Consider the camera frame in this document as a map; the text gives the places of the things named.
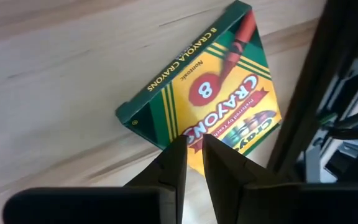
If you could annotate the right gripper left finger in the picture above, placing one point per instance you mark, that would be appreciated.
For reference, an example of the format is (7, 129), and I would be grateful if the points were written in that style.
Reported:
(172, 168)

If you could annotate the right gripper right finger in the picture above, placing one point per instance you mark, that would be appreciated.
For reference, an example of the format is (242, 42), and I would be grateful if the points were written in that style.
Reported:
(225, 174)

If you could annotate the yellow green crayon box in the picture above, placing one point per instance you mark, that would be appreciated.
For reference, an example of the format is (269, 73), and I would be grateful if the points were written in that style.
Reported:
(216, 93)

